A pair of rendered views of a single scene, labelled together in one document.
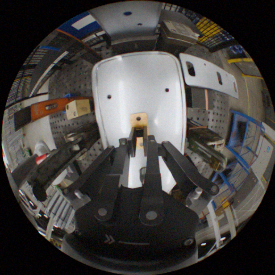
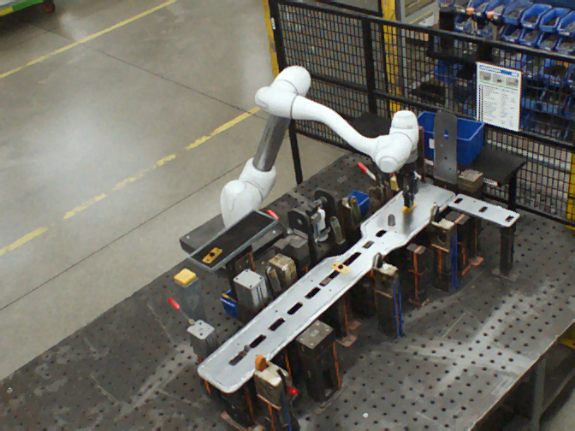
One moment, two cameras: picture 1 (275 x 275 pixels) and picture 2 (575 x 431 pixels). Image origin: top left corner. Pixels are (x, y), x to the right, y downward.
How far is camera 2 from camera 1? 319 cm
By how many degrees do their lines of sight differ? 67
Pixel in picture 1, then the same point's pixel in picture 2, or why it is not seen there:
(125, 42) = (439, 180)
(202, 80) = (461, 206)
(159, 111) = (423, 207)
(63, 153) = (381, 178)
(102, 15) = (437, 152)
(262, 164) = not seen: outside the picture
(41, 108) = not seen: hidden behind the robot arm
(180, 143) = (423, 221)
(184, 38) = (465, 181)
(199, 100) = (453, 216)
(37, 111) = not seen: hidden behind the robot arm
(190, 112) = (468, 286)
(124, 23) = (443, 165)
